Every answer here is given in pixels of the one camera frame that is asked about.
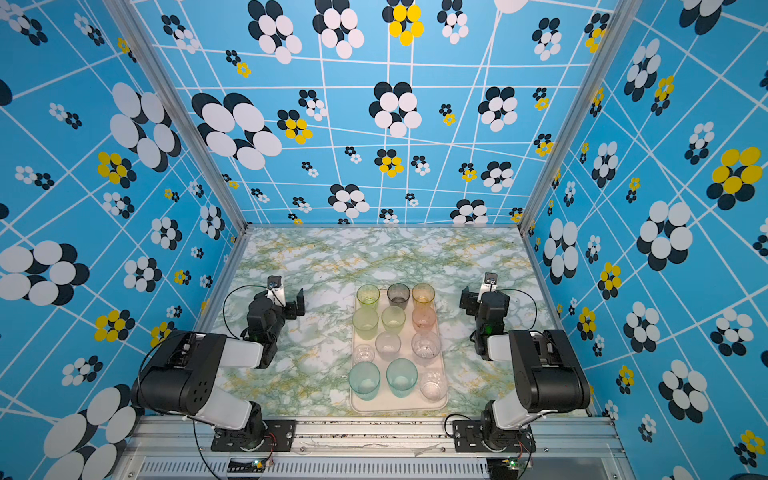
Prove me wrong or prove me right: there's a pink textured cup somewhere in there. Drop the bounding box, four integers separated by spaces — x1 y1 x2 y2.
412 305 437 333

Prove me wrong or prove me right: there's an amber yellow cup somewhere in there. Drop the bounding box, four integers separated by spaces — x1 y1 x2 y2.
411 283 436 308

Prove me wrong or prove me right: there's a clear faceted glass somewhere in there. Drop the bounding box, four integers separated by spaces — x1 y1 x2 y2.
411 331 442 366

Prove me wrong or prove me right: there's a grey smoky cup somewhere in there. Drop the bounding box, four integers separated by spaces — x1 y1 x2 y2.
387 283 411 310

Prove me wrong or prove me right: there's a light green textured cup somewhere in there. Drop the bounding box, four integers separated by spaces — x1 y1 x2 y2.
353 306 379 341
381 306 406 334

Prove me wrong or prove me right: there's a small clear glass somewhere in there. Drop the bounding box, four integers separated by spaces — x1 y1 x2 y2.
352 344 376 365

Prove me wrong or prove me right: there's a green transparent cup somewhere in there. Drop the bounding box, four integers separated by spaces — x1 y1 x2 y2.
356 284 381 309

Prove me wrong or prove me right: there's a frosted clear textured cup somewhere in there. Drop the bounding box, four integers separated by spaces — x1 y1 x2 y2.
375 332 402 362

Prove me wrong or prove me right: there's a tall teal cup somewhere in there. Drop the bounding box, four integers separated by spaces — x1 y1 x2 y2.
386 358 419 398
348 361 381 401

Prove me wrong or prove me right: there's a tall teal cup front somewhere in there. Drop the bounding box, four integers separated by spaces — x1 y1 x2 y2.
348 361 381 401

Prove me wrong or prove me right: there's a large clear glass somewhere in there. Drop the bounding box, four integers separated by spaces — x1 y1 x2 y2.
419 370 448 402

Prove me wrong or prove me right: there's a light green textured cup front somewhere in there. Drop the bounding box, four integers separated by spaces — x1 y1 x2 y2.
381 306 406 334

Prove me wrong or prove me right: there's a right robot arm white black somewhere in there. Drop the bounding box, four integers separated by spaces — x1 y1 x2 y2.
459 286 590 451

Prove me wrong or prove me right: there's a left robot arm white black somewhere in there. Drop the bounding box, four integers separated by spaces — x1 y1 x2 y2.
131 289 306 452

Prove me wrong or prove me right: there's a pink rectangular tray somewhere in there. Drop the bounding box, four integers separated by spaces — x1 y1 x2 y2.
347 285 448 415

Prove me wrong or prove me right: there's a left green circuit board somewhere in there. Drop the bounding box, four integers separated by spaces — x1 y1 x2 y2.
227 459 271 475

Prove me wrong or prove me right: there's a green circuit board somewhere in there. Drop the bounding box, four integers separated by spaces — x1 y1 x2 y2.
486 458 521 479
227 459 271 475

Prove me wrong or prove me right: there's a right green circuit board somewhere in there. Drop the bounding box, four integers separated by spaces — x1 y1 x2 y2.
486 458 521 479

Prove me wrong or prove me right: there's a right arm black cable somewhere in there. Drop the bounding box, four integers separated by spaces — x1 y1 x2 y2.
500 287 540 332

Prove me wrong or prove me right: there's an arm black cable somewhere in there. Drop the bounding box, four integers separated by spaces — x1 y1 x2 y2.
500 287 540 332
221 284 268 337

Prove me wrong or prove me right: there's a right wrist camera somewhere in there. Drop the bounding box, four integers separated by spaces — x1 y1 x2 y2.
478 272 498 301

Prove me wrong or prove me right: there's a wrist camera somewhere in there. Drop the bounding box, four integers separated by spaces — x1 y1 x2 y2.
266 275 285 308
478 272 498 301

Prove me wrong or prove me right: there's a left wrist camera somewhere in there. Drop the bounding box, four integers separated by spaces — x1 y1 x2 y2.
266 275 285 308

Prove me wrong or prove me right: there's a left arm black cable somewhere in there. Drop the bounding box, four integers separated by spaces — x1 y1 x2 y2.
221 284 268 337

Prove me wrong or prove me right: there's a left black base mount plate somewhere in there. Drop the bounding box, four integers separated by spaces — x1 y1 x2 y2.
210 419 297 453

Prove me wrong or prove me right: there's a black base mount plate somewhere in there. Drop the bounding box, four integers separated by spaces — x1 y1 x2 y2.
448 419 537 455
210 419 297 453

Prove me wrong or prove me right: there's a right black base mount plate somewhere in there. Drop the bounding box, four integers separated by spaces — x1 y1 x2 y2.
448 419 537 455

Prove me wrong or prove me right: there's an aluminium front rail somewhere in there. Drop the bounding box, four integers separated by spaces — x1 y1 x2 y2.
114 417 636 479

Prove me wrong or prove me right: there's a left aluminium corner post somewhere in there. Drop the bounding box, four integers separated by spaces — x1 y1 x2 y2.
103 0 248 235

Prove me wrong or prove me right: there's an aluminium corner post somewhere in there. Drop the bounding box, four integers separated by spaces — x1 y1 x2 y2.
103 0 248 235
518 0 643 235

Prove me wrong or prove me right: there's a right aluminium corner post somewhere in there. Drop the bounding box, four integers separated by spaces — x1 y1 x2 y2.
518 0 643 235

